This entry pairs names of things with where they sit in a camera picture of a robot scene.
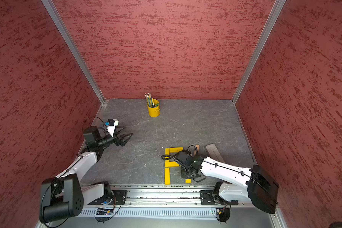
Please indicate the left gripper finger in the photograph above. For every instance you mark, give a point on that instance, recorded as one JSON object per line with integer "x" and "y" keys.
{"x": 124, "y": 139}
{"x": 118, "y": 129}

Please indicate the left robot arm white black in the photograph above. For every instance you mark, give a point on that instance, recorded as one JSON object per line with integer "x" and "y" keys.
{"x": 63, "y": 197}

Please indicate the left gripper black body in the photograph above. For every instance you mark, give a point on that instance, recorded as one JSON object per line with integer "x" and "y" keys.
{"x": 115, "y": 139}

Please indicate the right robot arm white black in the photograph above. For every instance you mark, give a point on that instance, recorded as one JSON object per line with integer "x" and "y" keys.
{"x": 235, "y": 183}

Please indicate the left aluminium corner post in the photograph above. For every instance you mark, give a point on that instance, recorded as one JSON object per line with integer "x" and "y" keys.
{"x": 56, "y": 18}

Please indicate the aluminium corner post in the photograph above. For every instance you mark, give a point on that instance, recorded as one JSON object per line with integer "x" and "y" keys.
{"x": 56, "y": 18}
{"x": 272, "y": 18}

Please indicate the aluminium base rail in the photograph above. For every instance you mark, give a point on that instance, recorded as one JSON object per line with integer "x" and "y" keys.
{"x": 162, "y": 196}

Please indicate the yellow metal pencil bucket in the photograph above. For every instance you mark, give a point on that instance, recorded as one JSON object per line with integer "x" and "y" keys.
{"x": 154, "y": 109}

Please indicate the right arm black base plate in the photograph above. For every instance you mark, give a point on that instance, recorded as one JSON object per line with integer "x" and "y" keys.
{"x": 207, "y": 198}

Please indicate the natural wooden block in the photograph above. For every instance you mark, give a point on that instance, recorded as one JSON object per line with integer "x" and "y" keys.
{"x": 196, "y": 149}

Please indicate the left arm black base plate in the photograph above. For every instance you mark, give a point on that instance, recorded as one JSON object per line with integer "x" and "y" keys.
{"x": 118, "y": 197}

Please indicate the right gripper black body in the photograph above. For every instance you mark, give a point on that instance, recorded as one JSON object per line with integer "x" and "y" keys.
{"x": 185, "y": 174}

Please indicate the grey wooden plank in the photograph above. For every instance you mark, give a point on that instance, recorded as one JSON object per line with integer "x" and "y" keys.
{"x": 214, "y": 153}

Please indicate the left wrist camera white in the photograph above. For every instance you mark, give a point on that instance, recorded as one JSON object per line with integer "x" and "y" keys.
{"x": 113, "y": 124}

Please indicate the white slotted cable duct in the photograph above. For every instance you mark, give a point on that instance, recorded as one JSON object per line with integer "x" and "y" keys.
{"x": 167, "y": 213}

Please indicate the right aluminium corner post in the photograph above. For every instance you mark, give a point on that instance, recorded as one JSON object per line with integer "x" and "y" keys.
{"x": 272, "y": 18}

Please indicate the bundle of coloured pencils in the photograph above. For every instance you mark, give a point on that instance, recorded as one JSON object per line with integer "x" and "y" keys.
{"x": 149, "y": 99}

